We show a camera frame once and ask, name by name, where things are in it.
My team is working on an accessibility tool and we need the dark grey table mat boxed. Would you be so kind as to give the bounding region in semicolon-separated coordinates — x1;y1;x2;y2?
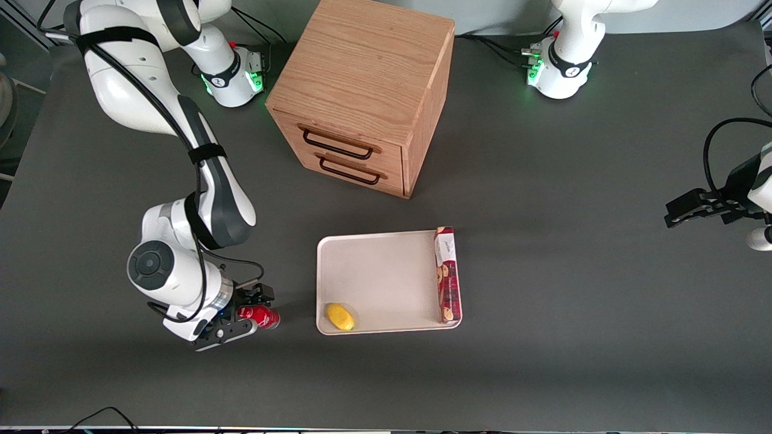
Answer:
0;21;772;430

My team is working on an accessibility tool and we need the cream plastic tray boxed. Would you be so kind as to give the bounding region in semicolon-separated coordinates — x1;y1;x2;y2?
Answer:
316;230;463;336

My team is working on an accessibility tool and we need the yellow lemon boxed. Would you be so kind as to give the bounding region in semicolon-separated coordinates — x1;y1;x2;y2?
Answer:
326;303;355;332

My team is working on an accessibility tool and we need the aluminium frame rail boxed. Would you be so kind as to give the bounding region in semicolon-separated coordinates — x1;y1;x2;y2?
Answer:
0;11;49;49

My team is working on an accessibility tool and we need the red coke bottle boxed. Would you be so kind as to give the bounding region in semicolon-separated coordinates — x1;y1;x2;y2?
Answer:
237;305;282;331

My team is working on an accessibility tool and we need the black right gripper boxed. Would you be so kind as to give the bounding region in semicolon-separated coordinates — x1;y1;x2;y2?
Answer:
218;284;277;332

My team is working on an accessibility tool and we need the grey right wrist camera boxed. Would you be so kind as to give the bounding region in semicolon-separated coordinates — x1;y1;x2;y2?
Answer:
192;318;255;352

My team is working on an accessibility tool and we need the black floor cable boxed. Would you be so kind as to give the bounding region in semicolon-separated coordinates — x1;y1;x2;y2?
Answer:
60;406;141;434

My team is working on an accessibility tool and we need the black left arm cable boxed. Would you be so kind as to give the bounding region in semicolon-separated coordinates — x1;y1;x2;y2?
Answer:
702;117;772;197

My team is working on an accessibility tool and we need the wooden drawer front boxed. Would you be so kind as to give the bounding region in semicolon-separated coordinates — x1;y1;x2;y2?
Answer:
279;112;405;175
296;148;405;198

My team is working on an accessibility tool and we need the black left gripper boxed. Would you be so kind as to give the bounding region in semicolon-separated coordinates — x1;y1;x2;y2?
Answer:
664;154;765;229

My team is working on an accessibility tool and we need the wooden drawer cabinet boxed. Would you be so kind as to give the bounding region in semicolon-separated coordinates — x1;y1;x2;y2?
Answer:
265;0;456;200

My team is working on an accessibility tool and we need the black metal drawer handle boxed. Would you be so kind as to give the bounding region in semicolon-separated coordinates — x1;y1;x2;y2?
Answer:
318;158;382;186
302;128;375;161

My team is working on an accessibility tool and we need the red cookie box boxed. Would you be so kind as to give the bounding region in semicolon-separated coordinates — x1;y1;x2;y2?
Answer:
434;226;463;324

